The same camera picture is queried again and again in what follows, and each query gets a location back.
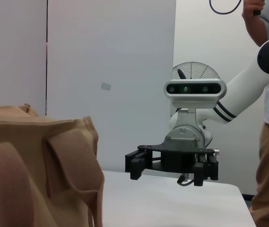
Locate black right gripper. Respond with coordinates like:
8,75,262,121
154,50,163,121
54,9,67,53
124,142,220,187

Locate khaki fabric food bag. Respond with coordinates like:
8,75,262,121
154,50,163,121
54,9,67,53
0,103,106,227

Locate bare person forearm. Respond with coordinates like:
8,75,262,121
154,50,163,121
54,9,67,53
242,7,269,47

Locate bare person hand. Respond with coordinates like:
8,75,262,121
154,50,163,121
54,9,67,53
243,0,266,15

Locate white partition board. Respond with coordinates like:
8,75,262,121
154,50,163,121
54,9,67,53
46,0,177,171

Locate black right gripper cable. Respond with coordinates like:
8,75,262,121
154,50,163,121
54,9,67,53
177,174,197,188

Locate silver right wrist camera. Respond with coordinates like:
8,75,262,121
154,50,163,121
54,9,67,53
164,79,227,109

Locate white wire-cage fan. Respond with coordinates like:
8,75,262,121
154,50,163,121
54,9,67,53
171,61,221,119

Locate dark hanging cable loop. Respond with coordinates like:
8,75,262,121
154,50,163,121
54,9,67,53
209,0,243,15

